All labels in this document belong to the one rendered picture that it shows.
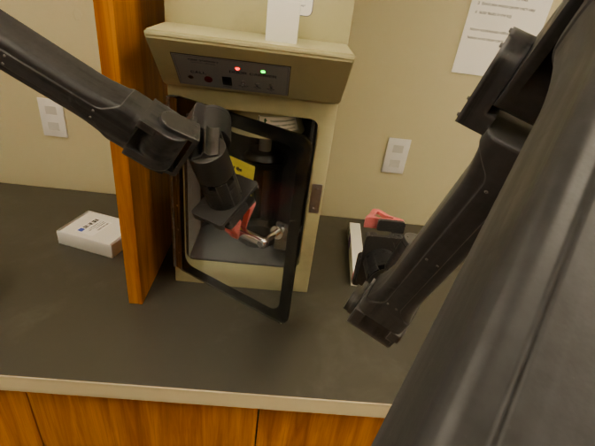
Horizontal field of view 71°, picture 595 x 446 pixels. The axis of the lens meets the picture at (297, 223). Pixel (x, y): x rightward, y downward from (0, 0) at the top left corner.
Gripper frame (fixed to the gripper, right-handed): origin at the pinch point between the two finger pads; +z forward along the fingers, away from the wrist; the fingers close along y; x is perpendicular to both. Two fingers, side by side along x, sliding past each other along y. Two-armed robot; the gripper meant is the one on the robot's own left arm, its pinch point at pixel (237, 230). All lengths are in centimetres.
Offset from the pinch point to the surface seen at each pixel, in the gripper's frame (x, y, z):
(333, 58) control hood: 8.7, -22.3, -22.7
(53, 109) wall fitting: -82, -15, 9
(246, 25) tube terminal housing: -9.7, -24.9, -23.6
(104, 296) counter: -29.6, 18.9, 19.9
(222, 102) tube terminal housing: -12.9, -17.2, -12.1
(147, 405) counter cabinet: -6.7, 31.1, 24.7
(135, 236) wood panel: -21.3, 8.2, 5.0
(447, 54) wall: 11, -80, 9
